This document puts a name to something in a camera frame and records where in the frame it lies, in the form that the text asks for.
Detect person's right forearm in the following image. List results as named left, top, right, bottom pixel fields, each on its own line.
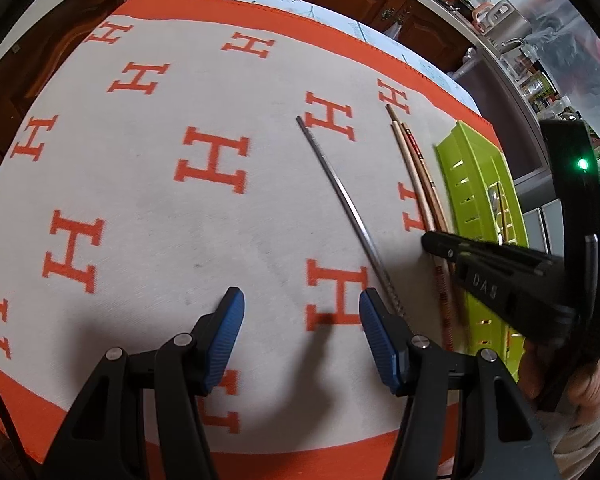
left=540, top=400, right=600, bottom=480

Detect orange printed blanket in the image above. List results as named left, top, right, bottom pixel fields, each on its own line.
left=0, top=0, right=511, bottom=480

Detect stainless electric kettle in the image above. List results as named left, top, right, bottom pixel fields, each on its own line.
left=472, top=0, right=531, bottom=56

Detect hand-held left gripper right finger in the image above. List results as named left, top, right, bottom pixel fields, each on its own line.
left=358, top=287, right=563, bottom=480

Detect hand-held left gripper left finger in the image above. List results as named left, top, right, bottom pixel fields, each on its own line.
left=40, top=286, right=246, bottom=480

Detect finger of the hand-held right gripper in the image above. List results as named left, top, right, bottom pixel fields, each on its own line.
left=422, top=230, right=561, bottom=275

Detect person's right hand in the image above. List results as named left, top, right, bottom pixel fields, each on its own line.
left=517, top=337, right=600, bottom=428

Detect grey refrigerator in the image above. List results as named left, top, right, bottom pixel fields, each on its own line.
left=520, top=200, right=568, bottom=256

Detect plain wooden chopstick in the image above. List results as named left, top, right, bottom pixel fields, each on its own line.
left=385, top=104, right=476, bottom=348

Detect stainless steel cabinet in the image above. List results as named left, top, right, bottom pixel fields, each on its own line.
left=450, top=45, right=556, bottom=211

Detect red patterned wooden chopstick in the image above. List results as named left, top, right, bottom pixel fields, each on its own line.
left=390, top=124, right=438, bottom=236
left=401, top=122, right=456, bottom=353

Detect large clear plastic bag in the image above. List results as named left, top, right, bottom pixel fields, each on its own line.
left=530, top=0, right=600, bottom=141

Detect green plastic utensil tray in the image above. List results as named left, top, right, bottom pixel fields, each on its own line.
left=434, top=120, right=531, bottom=383

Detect brown wooden chopstick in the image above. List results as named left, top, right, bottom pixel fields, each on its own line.
left=497, top=195, right=513, bottom=243

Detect metal chopstick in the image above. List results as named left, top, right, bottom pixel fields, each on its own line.
left=295, top=115, right=407, bottom=318

